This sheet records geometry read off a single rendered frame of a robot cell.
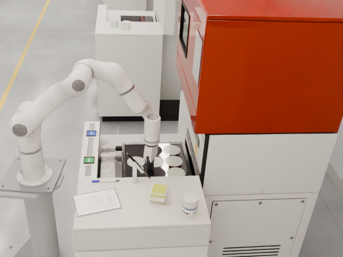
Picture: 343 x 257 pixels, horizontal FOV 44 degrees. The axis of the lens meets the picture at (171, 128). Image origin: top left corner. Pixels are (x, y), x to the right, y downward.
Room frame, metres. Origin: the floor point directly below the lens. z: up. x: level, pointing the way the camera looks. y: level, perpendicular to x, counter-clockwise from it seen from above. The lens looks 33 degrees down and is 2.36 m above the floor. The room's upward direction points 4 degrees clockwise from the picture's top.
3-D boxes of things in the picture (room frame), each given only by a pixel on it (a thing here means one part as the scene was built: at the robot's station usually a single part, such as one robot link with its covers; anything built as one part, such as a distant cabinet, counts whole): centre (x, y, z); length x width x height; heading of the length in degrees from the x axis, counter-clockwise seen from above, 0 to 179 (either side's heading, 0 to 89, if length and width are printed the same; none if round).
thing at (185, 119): (2.14, -0.11, 1.02); 0.82 x 0.03 x 0.40; 8
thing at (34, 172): (1.80, 0.74, 0.93); 0.19 x 0.19 x 0.18
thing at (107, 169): (1.86, 0.34, 0.87); 0.36 x 0.08 x 0.03; 8
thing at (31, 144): (1.83, 0.75, 1.14); 0.19 x 0.12 x 0.24; 4
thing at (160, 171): (1.91, 0.08, 0.90); 0.34 x 0.34 x 0.01; 8
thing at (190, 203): (1.45, -0.11, 1.01); 0.07 x 0.07 x 0.10
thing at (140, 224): (1.52, 0.12, 0.89); 0.62 x 0.35 x 0.14; 98
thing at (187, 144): (1.96, -0.13, 0.89); 0.44 x 0.02 x 0.10; 8
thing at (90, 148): (1.92, 0.45, 0.89); 0.55 x 0.09 x 0.14; 8
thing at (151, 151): (1.85, 0.10, 1.03); 0.10 x 0.07 x 0.11; 163
